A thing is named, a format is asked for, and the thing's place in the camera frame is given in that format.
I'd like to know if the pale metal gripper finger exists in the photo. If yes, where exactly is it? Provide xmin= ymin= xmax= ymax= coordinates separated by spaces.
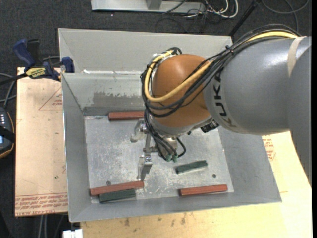
xmin=130 ymin=119 xmax=148 ymax=143
xmin=137 ymin=155 xmax=154 ymax=181

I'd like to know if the red-brown flat block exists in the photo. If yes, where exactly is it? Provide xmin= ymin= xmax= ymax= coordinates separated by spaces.
xmin=108 ymin=111 xmax=145 ymax=121
xmin=89 ymin=180 xmax=145 ymax=196
xmin=178 ymin=184 xmax=228 ymax=197

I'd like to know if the dark green flat block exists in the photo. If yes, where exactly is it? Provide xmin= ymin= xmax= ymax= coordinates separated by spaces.
xmin=175 ymin=160 xmax=209 ymax=175
xmin=98 ymin=188 xmax=137 ymax=204

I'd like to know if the grey metal bin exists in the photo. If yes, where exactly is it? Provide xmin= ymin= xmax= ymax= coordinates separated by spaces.
xmin=58 ymin=28 xmax=282 ymax=223

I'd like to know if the brown cardboard board, red print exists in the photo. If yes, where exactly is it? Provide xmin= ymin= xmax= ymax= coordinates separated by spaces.
xmin=14 ymin=67 xmax=288 ymax=218

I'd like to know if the black cylinder on white bracket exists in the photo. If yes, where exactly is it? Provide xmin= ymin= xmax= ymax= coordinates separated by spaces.
xmin=199 ymin=120 xmax=220 ymax=134

